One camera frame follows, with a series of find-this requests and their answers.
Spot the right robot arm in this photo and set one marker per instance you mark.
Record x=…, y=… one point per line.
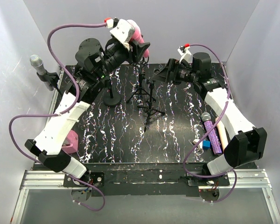
x=247, y=141

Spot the pink tall microphone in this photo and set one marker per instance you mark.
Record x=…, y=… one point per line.
x=137, y=36

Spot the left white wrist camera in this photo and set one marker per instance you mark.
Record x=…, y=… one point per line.
x=123, y=31

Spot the purple glitter microphone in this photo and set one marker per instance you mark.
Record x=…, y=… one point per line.
x=206, y=118

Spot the white and blue block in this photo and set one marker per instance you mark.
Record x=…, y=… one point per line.
x=205, y=144

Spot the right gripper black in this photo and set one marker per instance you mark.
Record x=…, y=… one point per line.
x=164, y=74

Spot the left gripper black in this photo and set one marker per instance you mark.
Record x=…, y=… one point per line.
x=136, y=51

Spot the black stand left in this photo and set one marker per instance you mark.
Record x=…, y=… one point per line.
x=50, y=80

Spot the pink plastic block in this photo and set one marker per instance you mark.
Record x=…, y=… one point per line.
x=70, y=144

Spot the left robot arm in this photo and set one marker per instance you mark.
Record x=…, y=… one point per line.
x=94, y=65

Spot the beige peach microphone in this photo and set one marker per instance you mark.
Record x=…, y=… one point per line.
x=222, y=135

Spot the black round-base desk stand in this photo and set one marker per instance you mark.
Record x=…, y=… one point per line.
x=111, y=99

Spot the silver grey microphone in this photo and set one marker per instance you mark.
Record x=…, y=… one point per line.
x=37, y=63

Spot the black tripod stand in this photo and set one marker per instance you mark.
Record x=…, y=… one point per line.
x=140, y=91
x=149, y=110

